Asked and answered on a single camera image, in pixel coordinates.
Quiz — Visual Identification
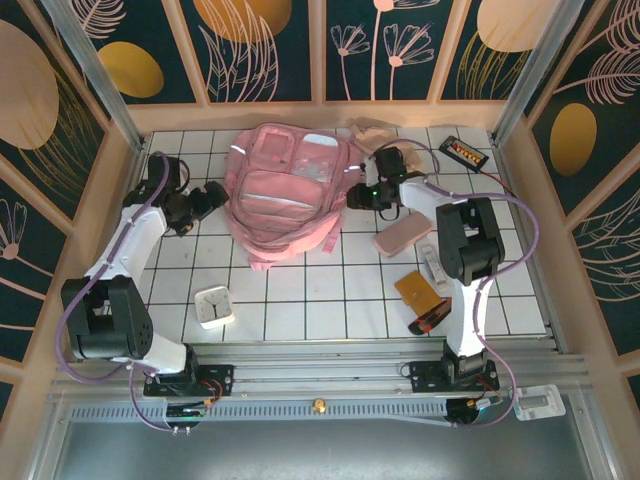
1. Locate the beige fabric pouch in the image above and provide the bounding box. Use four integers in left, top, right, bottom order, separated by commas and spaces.
349, 117, 424, 171

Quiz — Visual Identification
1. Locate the thin red wire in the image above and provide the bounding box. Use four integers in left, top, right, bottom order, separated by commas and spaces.
479, 167, 519, 201

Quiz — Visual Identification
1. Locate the grey slotted cable duct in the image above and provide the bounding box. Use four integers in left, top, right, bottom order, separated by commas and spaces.
69, 397, 454, 429

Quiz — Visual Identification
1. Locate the black battery charger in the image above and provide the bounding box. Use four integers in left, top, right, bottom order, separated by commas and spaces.
438, 134, 490, 171

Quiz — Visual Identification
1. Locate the aluminium mounting rail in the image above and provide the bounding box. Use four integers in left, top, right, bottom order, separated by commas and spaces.
49, 339, 591, 401

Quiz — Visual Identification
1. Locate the white square alarm clock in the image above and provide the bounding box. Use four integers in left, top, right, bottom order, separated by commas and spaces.
193, 284, 236, 330

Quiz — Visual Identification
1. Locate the pink pencil case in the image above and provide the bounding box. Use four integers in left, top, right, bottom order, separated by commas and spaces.
372, 209, 435, 259

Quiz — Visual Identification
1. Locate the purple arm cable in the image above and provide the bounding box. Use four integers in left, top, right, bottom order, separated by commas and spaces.
372, 139, 544, 430
53, 152, 191, 434

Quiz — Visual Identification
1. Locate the black controller board with wires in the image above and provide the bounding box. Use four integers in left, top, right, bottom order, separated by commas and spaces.
164, 397, 217, 434
446, 397, 503, 430

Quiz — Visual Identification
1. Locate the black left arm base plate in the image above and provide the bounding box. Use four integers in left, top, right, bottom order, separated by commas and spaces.
143, 363, 235, 399

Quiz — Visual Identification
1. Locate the white remote control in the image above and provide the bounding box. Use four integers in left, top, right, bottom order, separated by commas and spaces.
421, 243, 450, 292

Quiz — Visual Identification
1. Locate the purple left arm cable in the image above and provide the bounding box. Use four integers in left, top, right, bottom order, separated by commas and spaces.
53, 152, 191, 434

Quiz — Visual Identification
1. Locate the pink backpack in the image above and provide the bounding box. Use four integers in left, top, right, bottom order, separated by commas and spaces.
222, 123, 364, 274

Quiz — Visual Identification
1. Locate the small white plastic box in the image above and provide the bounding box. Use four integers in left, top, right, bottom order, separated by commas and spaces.
509, 383, 567, 422

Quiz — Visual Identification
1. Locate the mustard yellow wallet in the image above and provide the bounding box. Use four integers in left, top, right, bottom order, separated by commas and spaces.
393, 271, 444, 319

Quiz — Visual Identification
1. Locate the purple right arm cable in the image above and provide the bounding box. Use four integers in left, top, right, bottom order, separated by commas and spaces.
372, 139, 544, 430

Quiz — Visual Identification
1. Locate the aluminium frame post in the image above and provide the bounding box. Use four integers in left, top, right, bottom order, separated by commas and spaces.
489, 0, 586, 146
39, 0, 149, 154

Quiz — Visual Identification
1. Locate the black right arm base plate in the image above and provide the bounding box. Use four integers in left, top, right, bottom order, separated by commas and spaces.
408, 359, 500, 396

